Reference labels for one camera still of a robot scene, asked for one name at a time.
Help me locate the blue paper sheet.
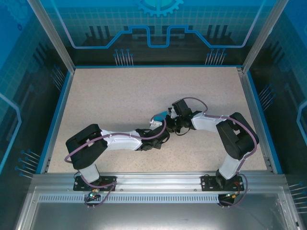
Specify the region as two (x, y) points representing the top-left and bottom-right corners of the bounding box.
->
(156, 110), (169, 121)

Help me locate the blue table edge trim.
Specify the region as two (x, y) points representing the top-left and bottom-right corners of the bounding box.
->
(74, 64), (243, 69)
(246, 70), (284, 174)

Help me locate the aluminium mounting rail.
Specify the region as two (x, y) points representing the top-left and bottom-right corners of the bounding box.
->
(32, 171), (286, 192)

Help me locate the slotted aluminium cable duct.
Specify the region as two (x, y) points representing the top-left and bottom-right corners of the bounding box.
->
(37, 194), (280, 203)

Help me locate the aluminium side rail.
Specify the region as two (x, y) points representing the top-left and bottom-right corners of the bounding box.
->
(236, 68), (274, 173)

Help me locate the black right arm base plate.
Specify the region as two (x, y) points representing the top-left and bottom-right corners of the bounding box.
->
(201, 174), (243, 192)

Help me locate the cable connector with green light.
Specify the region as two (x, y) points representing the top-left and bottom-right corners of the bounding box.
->
(223, 191), (241, 200)
(86, 188), (101, 200)

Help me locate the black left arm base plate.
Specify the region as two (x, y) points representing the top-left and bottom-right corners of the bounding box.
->
(73, 175), (118, 192)

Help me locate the blue printed enclosure panel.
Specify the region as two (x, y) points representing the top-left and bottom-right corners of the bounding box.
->
(247, 0), (307, 230)
(0, 0), (72, 230)
(40, 0), (276, 67)

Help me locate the aluminium frame post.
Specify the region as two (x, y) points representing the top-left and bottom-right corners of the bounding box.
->
(26, 0), (76, 72)
(241, 0), (291, 74)

